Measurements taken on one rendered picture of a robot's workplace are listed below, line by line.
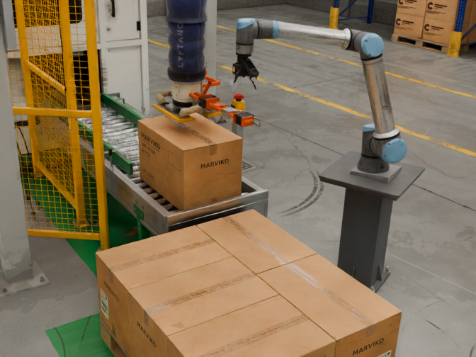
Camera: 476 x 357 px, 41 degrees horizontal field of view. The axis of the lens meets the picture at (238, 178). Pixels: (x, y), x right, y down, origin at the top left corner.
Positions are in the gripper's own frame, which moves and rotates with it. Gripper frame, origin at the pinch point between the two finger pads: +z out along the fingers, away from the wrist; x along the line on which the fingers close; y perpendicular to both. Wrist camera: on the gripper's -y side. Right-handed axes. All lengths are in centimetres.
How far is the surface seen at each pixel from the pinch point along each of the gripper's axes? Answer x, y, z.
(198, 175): 12, 26, 55
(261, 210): -28, 18, 84
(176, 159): 22, 35, 46
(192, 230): 27, 7, 78
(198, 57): -1, 50, -8
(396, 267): -115, -20, 132
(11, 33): 94, 84, -22
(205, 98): 2.4, 36.5, 12.7
